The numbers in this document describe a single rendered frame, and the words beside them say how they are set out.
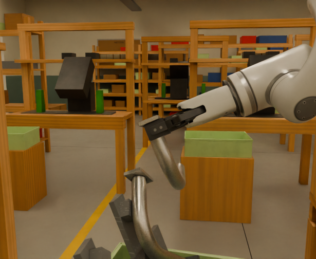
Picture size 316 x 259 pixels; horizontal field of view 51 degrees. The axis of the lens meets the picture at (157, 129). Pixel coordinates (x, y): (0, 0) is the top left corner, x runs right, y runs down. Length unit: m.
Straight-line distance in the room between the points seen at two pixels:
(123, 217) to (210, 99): 0.28
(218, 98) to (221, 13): 10.54
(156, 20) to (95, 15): 2.04
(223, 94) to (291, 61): 0.13
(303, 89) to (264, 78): 0.08
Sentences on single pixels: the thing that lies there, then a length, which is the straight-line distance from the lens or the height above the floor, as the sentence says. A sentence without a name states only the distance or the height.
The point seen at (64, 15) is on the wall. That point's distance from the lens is 11.99.
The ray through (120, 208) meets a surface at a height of 1.13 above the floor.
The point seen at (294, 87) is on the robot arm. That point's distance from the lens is 0.56.
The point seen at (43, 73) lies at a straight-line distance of 5.89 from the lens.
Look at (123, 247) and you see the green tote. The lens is 0.89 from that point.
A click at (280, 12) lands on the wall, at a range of 11.36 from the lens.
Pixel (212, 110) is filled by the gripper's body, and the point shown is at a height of 1.32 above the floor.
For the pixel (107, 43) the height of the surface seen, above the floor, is 2.31.
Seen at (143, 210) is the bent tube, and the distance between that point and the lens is 0.64.
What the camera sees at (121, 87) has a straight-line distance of 10.63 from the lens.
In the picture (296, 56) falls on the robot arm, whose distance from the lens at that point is 0.64.
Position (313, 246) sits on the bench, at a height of 0.67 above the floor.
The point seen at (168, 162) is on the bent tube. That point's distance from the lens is 0.63.
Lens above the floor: 1.39
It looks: 10 degrees down
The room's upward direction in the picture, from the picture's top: straight up
